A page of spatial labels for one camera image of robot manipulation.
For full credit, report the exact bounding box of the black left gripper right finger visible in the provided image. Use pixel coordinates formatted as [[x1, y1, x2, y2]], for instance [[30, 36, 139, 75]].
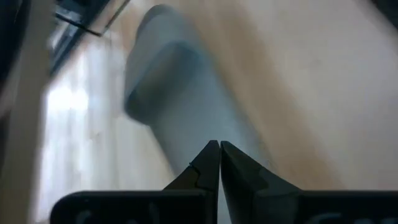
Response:
[[221, 141, 302, 224]]

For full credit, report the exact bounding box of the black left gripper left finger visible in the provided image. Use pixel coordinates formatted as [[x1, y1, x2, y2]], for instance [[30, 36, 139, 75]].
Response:
[[163, 139, 221, 224]]

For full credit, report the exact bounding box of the grey rubber slide sandal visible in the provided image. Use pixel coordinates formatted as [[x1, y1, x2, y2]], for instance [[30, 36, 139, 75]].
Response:
[[123, 3, 272, 179]]

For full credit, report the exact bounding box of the black aluminium table frame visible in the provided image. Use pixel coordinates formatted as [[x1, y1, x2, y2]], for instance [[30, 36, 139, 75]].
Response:
[[48, 0, 132, 77]]

